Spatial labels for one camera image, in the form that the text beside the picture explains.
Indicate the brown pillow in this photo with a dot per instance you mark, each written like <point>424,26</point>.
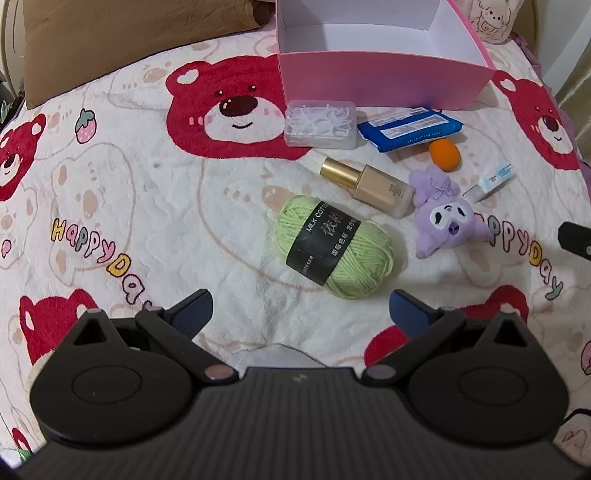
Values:
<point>115,41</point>

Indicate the gold cap foundation bottle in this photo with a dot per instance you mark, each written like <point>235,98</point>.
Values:
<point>374,187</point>

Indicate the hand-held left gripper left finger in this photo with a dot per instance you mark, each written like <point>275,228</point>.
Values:
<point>194,314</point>

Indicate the pink cardboard box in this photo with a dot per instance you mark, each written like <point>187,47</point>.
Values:
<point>369,78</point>

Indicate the beige curtain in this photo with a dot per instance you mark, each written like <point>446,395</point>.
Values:
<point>577,97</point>

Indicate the green yarn ball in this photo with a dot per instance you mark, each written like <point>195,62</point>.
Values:
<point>364,258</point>

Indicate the orange makeup sponge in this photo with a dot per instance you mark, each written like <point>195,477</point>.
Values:
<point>443,156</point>

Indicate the pink printed pillow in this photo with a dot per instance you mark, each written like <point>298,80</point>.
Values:
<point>487,18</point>

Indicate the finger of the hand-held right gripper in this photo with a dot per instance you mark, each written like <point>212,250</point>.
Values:
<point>575,240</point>

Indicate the red bear printed blanket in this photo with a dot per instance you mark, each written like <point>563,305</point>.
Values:
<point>161,207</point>

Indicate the clear plastic floss pick box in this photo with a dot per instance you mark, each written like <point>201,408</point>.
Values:
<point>320,124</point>

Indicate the blue wet wipes packet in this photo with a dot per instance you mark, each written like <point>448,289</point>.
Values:
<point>406,129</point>

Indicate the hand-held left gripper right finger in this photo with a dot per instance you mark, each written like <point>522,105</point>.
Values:
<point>407,314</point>

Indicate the purple plush toy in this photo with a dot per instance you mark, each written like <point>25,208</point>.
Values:
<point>445,221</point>

